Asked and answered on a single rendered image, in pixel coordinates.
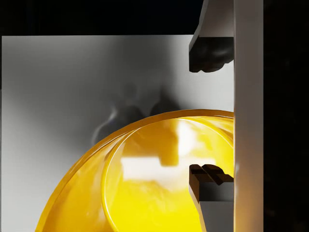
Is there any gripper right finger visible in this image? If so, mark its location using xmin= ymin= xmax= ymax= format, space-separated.
xmin=188 ymin=0 xmax=235 ymax=73

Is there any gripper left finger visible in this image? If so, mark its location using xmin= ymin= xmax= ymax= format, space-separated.
xmin=189 ymin=164 xmax=235 ymax=232

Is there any yellow bowl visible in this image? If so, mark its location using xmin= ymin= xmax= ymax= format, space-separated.
xmin=35 ymin=109 xmax=235 ymax=232

